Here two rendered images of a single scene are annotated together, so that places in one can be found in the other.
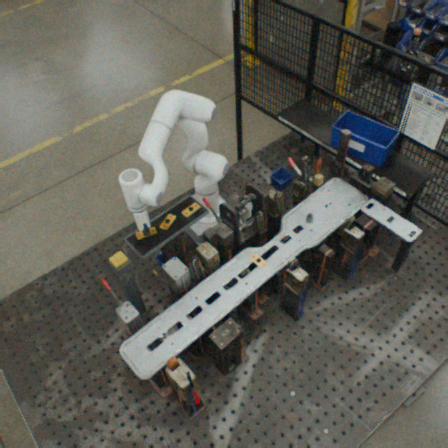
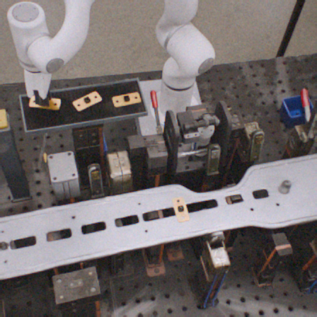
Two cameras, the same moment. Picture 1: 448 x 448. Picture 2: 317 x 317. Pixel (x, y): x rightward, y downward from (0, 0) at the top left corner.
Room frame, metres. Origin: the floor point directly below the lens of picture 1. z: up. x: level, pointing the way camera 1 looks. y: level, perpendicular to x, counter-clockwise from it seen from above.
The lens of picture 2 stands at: (0.44, -0.31, 2.49)
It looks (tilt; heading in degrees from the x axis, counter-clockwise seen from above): 59 degrees down; 19
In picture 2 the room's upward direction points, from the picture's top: 7 degrees clockwise
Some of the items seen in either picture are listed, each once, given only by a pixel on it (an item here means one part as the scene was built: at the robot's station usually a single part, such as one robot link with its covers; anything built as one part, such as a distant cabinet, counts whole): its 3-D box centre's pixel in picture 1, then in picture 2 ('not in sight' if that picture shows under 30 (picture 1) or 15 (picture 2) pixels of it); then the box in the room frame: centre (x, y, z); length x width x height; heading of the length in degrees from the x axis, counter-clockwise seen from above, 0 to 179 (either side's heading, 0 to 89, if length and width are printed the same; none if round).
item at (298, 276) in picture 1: (294, 292); (210, 273); (1.07, -0.30, 0.87); 0.12 x 0.09 x 0.35; 39
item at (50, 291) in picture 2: (190, 336); (49, 258); (0.91, 0.18, 0.84); 0.17 x 0.06 x 0.29; 39
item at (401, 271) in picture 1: (402, 252); not in sight; (1.26, -0.87, 0.84); 0.11 x 0.06 x 0.29; 39
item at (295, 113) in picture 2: (281, 180); (296, 112); (1.91, -0.37, 0.74); 0.11 x 0.10 x 0.09; 129
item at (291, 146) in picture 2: (299, 205); (291, 159); (1.59, -0.41, 0.88); 0.07 x 0.06 x 0.35; 39
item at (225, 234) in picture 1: (224, 253); (153, 175); (1.31, 0.00, 0.89); 0.13 x 0.11 x 0.38; 39
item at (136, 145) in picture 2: (212, 257); (134, 173); (1.28, 0.06, 0.90); 0.05 x 0.05 x 0.40; 39
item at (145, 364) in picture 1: (256, 265); (175, 213); (1.16, -0.14, 1.00); 1.38 x 0.22 x 0.02; 129
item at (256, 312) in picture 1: (246, 290); (153, 235); (1.12, -0.09, 0.84); 0.17 x 0.06 x 0.29; 39
